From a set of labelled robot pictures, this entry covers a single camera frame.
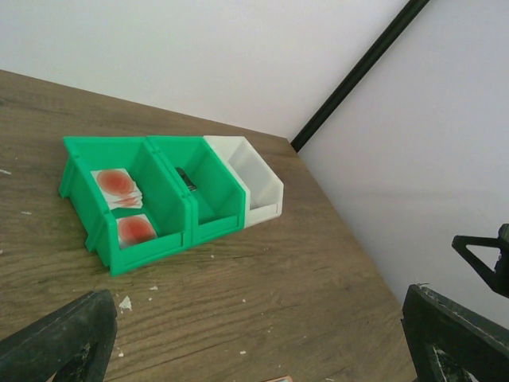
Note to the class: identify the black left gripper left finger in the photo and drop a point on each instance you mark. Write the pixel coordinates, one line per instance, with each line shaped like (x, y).
(73, 343)

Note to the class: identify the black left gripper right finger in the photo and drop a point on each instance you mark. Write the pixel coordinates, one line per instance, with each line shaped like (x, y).
(448, 342)

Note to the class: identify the red circle card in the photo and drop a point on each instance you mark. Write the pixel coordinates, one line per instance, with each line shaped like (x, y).
(115, 184)
(133, 230)

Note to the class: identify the pink leather card holder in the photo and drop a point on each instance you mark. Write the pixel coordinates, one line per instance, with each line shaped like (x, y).
(286, 378)

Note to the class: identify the red and white card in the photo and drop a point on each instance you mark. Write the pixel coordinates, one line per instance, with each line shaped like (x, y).
(128, 201)

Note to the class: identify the left green plastic bin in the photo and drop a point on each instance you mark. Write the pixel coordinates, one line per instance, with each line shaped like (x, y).
(163, 202)

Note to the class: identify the green plastic bin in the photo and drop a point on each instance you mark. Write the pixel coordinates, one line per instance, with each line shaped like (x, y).
(218, 205)
(163, 202)

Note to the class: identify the middle green plastic bin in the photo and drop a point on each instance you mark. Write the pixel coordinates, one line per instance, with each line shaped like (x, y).
(218, 205)

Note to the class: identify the white plastic bin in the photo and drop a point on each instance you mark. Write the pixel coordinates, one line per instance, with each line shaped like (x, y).
(263, 188)

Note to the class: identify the right black frame post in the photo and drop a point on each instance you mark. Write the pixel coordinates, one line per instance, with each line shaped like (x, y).
(368, 60)

